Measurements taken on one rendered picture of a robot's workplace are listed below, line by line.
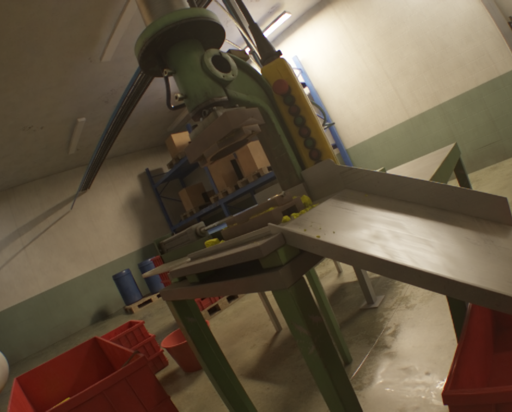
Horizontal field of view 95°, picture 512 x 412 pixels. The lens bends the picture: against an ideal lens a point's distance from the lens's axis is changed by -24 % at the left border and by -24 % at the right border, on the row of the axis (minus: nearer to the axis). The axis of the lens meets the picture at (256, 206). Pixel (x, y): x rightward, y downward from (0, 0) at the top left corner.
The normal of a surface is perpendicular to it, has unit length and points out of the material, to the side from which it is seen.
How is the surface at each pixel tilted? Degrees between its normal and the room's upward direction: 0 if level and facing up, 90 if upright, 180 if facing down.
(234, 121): 90
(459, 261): 30
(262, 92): 90
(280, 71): 85
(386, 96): 90
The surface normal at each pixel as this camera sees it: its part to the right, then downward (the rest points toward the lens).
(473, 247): -0.05, -0.93
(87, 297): 0.63, -0.29
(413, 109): -0.65, 0.30
